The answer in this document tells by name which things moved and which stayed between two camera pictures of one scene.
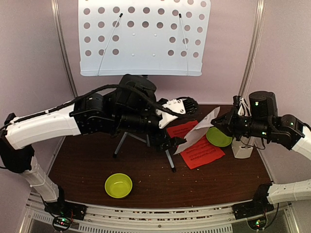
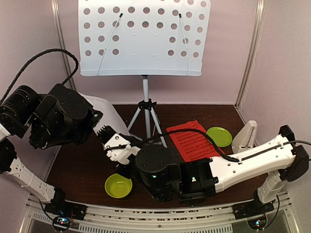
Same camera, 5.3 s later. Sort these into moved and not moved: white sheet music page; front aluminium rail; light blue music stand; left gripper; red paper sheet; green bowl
Moved: left gripper; white sheet music page
Not moved: red paper sheet; light blue music stand; green bowl; front aluminium rail
